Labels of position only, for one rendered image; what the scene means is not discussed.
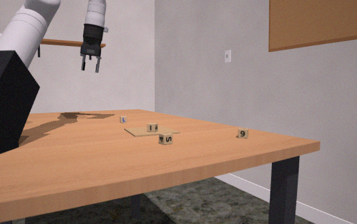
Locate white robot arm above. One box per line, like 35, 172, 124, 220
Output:
0, 0, 106, 68

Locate beige letter block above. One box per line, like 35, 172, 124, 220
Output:
159, 132, 173, 145
147, 123, 158, 132
120, 116, 127, 123
238, 128, 248, 138

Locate tan square mat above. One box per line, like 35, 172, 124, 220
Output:
124, 126, 180, 137

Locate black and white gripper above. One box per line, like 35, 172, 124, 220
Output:
80, 11, 109, 73

